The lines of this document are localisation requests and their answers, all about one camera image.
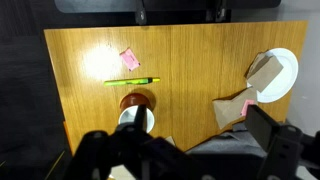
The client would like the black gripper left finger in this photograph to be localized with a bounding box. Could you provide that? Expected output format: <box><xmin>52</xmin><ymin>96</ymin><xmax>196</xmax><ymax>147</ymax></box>
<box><xmin>134</xmin><ymin>104</ymin><xmax>147</xmax><ymax>131</ymax></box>

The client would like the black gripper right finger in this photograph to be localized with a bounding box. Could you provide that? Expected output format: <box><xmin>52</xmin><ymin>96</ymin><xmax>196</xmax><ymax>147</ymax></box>
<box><xmin>245</xmin><ymin>105</ymin><xmax>280</xmax><ymax>151</ymax></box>

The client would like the red mug white inside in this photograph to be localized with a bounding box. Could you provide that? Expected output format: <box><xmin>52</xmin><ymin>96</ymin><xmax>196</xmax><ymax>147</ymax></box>
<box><xmin>118</xmin><ymin>93</ymin><xmax>155</xmax><ymax>133</ymax></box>

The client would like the small pink sticky note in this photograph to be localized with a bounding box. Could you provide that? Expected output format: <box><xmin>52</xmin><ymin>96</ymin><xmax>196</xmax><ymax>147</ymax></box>
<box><xmin>240</xmin><ymin>99</ymin><xmax>255</xmax><ymax>116</ymax></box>

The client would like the grey sweatshirt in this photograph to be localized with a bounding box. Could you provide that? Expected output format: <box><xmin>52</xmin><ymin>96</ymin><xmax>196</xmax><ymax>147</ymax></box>
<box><xmin>185</xmin><ymin>121</ymin><xmax>320</xmax><ymax>180</ymax></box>

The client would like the brown napkin on table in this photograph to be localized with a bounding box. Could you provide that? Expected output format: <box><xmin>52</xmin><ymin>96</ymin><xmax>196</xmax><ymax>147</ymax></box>
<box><xmin>213</xmin><ymin>87</ymin><xmax>257</xmax><ymax>129</ymax></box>

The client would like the white paper plate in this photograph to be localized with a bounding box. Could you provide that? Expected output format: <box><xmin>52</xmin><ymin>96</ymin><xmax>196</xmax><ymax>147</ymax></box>
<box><xmin>253</xmin><ymin>48</ymin><xmax>298</xmax><ymax>103</ymax></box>

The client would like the green yellow pen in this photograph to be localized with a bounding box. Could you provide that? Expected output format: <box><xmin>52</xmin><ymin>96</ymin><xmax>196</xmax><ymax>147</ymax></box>
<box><xmin>103</xmin><ymin>77</ymin><xmax>160</xmax><ymax>86</ymax></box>

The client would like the brown napkin on plate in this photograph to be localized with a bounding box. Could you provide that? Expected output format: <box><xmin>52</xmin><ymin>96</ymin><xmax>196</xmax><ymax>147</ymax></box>
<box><xmin>246</xmin><ymin>53</ymin><xmax>283</xmax><ymax>92</ymax></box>

